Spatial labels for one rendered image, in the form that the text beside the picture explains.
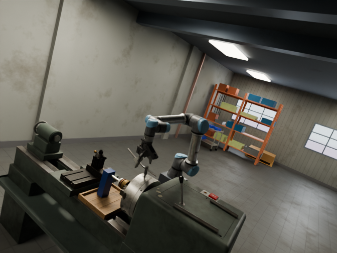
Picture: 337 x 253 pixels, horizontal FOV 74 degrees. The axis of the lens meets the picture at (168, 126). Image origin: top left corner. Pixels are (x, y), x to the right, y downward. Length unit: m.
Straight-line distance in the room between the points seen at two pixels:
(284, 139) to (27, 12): 9.24
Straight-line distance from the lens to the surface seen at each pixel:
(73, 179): 1.96
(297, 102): 10.27
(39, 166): 2.34
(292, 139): 10.25
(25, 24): 4.25
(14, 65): 4.27
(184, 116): 1.86
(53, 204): 2.42
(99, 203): 1.90
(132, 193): 1.60
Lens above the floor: 1.95
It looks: 12 degrees down
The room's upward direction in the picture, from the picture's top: 19 degrees clockwise
